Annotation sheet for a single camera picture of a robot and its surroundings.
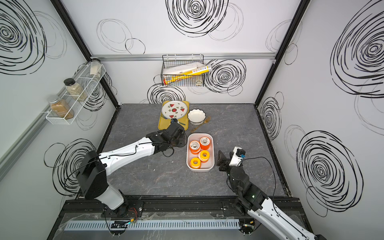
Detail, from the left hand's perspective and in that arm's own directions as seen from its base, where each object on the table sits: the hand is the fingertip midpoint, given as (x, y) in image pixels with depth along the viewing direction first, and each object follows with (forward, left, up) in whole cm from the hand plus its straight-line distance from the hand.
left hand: (182, 138), depth 84 cm
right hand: (-10, -23, +3) cm, 25 cm away
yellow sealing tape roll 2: (-10, -8, -9) cm, 16 cm away
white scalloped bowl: (+27, -8, -12) cm, 31 cm away
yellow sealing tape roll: (-5, -13, -10) cm, 17 cm away
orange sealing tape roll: (+3, -13, -9) cm, 16 cm away
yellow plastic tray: (+24, +16, -15) cm, 32 cm away
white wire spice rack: (+30, +62, +14) cm, 70 cm away
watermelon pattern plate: (+34, +10, -12) cm, 37 cm away
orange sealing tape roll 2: (0, -7, -9) cm, 12 cm away
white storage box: (-11, -15, -13) cm, 23 cm away
